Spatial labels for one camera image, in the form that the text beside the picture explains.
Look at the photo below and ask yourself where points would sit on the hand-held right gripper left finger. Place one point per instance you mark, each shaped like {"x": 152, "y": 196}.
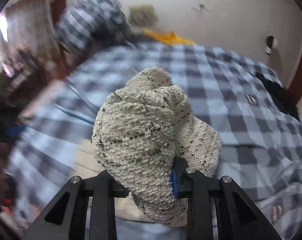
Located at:
{"x": 101, "y": 187}

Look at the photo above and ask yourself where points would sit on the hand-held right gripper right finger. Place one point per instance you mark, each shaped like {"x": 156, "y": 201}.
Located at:
{"x": 175, "y": 182}

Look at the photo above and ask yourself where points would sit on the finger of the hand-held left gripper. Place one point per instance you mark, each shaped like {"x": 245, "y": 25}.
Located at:
{"x": 15, "y": 130}

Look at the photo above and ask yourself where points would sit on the cream knit sweater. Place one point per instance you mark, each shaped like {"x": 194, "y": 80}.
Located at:
{"x": 141, "y": 130}

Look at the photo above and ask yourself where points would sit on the beige folded cloth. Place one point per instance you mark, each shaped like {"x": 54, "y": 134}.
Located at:
{"x": 88, "y": 160}

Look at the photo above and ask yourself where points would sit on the blue grey checkered blanket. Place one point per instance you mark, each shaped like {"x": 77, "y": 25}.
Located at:
{"x": 240, "y": 135}

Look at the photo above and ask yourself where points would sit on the pink slipper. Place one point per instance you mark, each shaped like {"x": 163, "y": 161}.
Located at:
{"x": 277, "y": 212}

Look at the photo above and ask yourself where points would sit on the small hair clip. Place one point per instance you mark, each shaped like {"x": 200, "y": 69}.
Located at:
{"x": 250, "y": 99}

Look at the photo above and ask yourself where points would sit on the checkered pillow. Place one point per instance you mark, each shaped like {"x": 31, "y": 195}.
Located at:
{"x": 91, "y": 20}

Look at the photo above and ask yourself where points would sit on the dark cloth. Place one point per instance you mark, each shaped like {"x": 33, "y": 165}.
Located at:
{"x": 278, "y": 92}

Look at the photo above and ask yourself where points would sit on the yellow cloth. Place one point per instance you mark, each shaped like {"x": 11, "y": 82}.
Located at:
{"x": 170, "y": 38}

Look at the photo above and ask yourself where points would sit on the wall hook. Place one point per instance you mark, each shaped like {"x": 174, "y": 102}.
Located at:
{"x": 270, "y": 45}

